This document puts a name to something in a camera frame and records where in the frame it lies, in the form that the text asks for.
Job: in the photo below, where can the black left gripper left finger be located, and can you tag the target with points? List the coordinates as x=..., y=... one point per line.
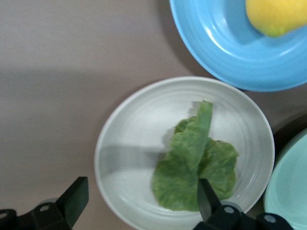
x=72, y=201

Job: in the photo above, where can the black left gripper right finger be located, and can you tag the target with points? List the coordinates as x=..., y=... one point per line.
x=208, y=203

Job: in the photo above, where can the green lettuce leaf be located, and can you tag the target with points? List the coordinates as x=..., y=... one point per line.
x=177, y=177

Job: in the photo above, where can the yellow lemon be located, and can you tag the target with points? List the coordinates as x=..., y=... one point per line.
x=275, y=16

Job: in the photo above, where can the green plate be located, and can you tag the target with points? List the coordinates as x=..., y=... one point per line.
x=292, y=182

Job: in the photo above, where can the beige plate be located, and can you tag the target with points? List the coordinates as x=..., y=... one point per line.
x=134, y=134

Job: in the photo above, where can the blue plate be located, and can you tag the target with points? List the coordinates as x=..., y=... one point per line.
x=227, y=52

